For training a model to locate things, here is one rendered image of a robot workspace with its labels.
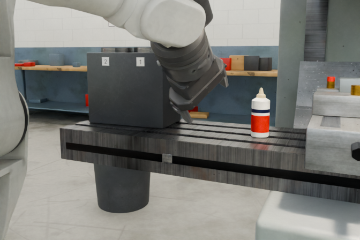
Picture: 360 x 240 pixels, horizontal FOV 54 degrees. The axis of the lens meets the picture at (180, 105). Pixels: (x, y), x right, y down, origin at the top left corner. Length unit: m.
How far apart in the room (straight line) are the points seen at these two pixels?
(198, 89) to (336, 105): 0.26
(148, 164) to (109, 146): 0.11
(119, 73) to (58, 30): 5.83
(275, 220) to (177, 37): 0.33
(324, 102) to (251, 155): 0.17
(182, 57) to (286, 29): 0.68
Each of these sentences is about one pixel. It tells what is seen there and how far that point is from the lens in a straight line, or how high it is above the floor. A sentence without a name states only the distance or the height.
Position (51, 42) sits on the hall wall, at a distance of 6.82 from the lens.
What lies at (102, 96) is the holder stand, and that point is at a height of 1.00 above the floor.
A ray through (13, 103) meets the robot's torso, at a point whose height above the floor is 1.04.
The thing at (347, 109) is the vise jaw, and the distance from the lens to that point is 0.71.
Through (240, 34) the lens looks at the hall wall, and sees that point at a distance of 5.14.
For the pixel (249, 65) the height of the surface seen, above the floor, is 0.95.
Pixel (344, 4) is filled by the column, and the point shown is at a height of 1.26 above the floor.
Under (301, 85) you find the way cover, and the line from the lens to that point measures 1.12.
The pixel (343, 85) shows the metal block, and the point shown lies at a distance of 0.76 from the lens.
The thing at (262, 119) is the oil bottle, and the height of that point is 0.97.
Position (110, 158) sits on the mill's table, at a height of 0.87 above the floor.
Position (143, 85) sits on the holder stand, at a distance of 0.87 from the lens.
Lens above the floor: 1.12
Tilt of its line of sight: 9 degrees down
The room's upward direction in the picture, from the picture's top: straight up
